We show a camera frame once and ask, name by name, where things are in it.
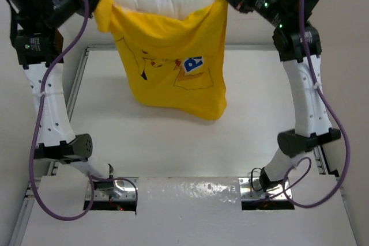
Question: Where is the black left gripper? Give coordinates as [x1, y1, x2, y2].
[37, 0, 101, 29]

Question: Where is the yellow pillowcase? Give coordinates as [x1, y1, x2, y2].
[95, 0, 228, 120]

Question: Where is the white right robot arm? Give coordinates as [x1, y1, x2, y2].
[226, 0, 341, 192]

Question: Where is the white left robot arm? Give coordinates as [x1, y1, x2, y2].
[5, 0, 116, 195]

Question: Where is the white front cover board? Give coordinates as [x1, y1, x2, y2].
[22, 177, 356, 245]

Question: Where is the aluminium table frame rail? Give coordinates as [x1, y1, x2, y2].
[8, 44, 344, 246]

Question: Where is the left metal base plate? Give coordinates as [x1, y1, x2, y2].
[93, 177, 138, 201]

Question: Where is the metal base plate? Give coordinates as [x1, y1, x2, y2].
[239, 176, 287, 202]
[93, 177, 138, 201]

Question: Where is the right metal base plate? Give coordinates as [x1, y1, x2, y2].
[239, 176, 287, 202]

